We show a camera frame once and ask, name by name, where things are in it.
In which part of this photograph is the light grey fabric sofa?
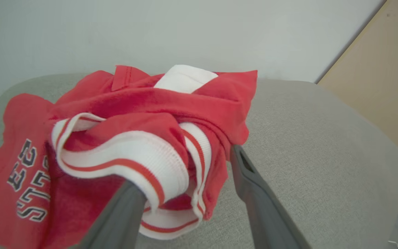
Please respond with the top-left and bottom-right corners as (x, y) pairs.
(0, 73), (398, 249)

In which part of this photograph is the red and white sweatshirt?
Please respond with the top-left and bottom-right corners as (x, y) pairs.
(0, 64), (258, 249)

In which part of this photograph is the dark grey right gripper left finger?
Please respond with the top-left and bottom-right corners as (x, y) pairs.
(78, 180), (148, 249)

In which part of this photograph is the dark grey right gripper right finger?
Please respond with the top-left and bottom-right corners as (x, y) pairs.
(229, 144), (311, 249)

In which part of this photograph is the beige wooden panel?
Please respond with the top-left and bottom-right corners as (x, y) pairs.
(316, 0), (398, 236)

